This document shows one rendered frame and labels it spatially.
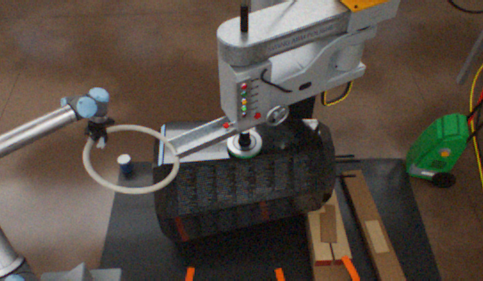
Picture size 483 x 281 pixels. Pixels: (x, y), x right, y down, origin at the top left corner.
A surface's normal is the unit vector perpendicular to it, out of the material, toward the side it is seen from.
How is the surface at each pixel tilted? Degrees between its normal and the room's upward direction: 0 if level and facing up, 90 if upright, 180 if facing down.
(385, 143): 0
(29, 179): 0
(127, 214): 0
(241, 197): 45
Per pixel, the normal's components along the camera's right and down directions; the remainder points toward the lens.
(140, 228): 0.00, -0.63
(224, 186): 0.07, 0.10
